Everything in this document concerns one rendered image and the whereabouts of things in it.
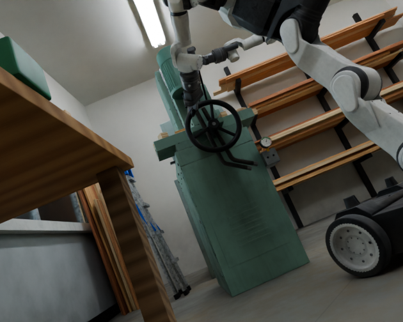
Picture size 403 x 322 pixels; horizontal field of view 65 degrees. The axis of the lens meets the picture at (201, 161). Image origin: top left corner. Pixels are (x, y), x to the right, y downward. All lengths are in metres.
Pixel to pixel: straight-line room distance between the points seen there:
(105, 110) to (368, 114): 3.98
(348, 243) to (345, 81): 0.57
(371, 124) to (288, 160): 3.08
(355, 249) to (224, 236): 0.71
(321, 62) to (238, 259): 0.99
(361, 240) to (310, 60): 0.72
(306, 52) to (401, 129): 0.46
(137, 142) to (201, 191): 2.87
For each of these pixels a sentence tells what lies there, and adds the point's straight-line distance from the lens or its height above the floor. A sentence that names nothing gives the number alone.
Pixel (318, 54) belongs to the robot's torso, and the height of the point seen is 0.80.
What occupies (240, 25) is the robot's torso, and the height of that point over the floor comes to 1.15.
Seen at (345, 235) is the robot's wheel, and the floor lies 0.14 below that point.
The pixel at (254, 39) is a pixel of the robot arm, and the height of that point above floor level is 1.32.
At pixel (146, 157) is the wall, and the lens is 4.40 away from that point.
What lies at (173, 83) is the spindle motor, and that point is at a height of 1.26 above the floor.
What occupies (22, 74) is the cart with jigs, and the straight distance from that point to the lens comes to 0.39.
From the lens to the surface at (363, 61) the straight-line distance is 4.52.
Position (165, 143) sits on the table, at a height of 0.87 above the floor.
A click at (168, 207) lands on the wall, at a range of 4.22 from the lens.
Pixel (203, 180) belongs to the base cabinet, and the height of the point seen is 0.59.
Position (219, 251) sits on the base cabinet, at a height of 0.22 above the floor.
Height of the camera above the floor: 0.30
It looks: 13 degrees up
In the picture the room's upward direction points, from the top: 23 degrees counter-clockwise
